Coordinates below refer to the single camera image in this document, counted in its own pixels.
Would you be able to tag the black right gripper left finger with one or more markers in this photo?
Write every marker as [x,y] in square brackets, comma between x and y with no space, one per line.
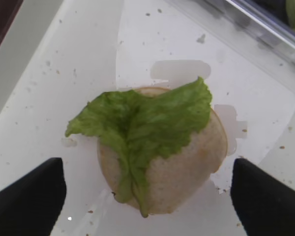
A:
[31,205]

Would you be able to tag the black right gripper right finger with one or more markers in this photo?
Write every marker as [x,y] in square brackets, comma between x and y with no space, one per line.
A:
[264,205]

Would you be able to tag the single green lettuce leaf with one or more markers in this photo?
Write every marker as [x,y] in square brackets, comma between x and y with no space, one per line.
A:
[140,128]

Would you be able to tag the white metal serving tray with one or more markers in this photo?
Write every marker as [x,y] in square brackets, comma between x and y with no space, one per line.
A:
[96,45]

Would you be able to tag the clear plastic salad container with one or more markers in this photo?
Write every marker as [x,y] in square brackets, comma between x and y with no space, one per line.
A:
[264,20]

